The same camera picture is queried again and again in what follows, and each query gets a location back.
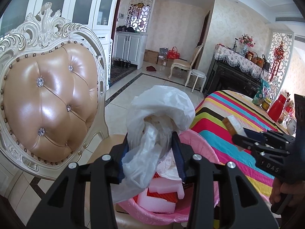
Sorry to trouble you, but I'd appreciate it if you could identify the pink lined trash bin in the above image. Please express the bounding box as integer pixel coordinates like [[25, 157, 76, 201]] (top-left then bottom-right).
[[115, 129, 220, 226]]

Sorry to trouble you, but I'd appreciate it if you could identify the white plastic bag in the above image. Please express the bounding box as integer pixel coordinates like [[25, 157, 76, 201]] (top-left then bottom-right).
[[111, 85, 195, 203]]

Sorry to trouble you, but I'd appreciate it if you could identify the white foam wedge piece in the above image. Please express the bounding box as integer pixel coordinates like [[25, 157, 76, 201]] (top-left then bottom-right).
[[133, 173, 185, 214]]

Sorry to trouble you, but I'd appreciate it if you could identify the person's right hand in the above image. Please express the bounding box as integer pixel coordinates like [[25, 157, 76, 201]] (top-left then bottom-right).
[[269, 178, 305, 207]]

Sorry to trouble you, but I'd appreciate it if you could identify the red thermos jug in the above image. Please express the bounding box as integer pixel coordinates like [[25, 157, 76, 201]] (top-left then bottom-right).
[[268, 94, 287, 122]]

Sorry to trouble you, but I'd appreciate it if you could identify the yellow lid jar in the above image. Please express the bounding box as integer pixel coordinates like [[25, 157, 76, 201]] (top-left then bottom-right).
[[261, 97, 272, 111]]

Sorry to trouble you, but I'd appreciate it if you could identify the white floral ceramic pitcher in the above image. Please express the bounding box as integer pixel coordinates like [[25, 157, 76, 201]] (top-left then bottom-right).
[[284, 116, 297, 135]]

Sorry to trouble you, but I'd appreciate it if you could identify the striped colourful tablecloth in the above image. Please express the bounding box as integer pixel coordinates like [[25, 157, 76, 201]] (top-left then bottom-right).
[[190, 90, 287, 200]]

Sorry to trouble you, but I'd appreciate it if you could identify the green snack bag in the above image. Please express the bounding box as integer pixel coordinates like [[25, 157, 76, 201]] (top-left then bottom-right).
[[252, 79, 271, 106]]

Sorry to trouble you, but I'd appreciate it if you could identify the black piano with lace cover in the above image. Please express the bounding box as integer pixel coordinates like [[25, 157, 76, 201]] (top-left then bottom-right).
[[204, 44, 270, 98]]

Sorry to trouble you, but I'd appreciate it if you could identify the white round stool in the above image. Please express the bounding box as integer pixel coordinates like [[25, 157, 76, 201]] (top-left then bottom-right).
[[185, 69, 207, 93]]

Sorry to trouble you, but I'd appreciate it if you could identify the cream dining chair far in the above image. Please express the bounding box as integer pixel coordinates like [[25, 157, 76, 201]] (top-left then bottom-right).
[[168, 44, 204, 79]]

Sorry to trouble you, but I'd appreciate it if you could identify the blue white tall box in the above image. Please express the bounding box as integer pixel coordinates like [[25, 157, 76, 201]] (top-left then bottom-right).
[[108, 39, 113, 87]]

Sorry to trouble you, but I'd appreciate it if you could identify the red chinese knot ornament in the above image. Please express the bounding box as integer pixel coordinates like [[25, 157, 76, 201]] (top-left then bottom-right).
[[270, 40, 285, 82]]

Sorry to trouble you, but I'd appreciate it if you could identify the ornate tan leather chair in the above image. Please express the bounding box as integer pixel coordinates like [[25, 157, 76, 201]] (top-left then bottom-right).
[[1, 2, 109, 180]]

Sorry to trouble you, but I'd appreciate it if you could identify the red handbag on floor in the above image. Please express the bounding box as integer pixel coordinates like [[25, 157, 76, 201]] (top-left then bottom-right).
[[167, 47, 180, 60]]

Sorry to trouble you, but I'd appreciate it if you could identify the cardboard box on floor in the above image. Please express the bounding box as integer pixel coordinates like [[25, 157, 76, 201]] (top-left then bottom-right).
[[143, 49, 159, 64]]

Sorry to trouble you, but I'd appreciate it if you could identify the pink flower vase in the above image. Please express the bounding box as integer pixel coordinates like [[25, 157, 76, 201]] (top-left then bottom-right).
[[238, 34, 255, 56]]

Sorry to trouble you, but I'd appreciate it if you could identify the white carved lattice screen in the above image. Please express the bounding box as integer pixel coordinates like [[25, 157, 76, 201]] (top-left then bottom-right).
[[267, 31, 295, 101]]

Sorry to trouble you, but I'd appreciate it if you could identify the white low shoe cabinet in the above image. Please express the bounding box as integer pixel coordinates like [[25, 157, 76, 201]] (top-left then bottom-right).
[[113, 31, 148, 69]]

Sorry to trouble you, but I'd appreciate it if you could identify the white glass door cabinet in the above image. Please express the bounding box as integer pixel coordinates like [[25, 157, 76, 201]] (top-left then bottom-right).
[[0, 0, 124, 91]]

